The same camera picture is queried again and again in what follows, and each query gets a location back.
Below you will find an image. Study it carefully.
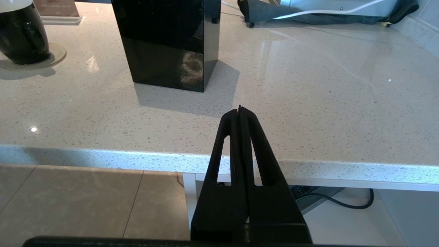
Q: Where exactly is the dark grey cloth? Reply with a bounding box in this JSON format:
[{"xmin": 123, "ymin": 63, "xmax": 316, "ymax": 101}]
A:
[{"xmin": 237, "ymin": 0, "xmax": 419, "ymax": 28}]

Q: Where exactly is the silver microwave oven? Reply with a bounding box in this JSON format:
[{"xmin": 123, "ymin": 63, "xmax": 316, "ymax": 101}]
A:
[{"xmin": 280, "ymin": 0, "xmax": 400, "ymax": 17}]

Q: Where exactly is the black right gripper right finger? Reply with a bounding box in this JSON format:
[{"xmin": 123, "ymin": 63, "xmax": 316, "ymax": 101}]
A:
[{"xmin": 240, "ymin": 106, "xmax": 313, "ymax": 243}]

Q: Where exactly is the round beige coaster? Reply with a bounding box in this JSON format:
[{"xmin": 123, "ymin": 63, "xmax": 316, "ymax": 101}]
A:
[{"xmin": 0, "ymin": 43, "xmax": 67, "ymax": 70}]

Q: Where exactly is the QR code sign stand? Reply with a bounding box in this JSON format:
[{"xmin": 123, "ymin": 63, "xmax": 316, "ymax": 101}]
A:
[{"xmin": 33, "ymin": 0, "xmax": 83, "ymax": 25}]

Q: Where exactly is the white cable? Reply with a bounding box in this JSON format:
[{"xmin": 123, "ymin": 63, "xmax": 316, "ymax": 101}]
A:
[{"xmin": 274, "ymin": 0, "xmax": 395, "ymax": 19}]

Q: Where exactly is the black cable under counter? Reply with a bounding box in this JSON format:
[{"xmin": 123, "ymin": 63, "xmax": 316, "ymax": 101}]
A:
[{"xmin": 292, "ymin": 187, "xmax": 375, "ymax": 210}]

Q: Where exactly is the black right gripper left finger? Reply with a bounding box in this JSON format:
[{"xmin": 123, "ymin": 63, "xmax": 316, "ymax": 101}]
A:
[{"xmin": 190, "ymin": 109, "xmax": 248, "ymax": 241}]

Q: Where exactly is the black tissue box white lid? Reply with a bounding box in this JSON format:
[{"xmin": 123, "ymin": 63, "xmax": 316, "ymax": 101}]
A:
[{"xmin": 110, "ymin": 0, "xmax": 222, "ymax": 93}]

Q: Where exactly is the white counter cabinet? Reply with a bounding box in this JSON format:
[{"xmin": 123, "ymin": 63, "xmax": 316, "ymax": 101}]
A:
[{"xmin": 182, "ymin": 173, "xmax": 439, "ymax": 247}]

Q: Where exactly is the black mug white inside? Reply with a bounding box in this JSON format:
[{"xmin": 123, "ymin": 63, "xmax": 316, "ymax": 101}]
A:
[{"xmin": 0, "ymin": 0, "xmax": 51, "ymax": 66}]

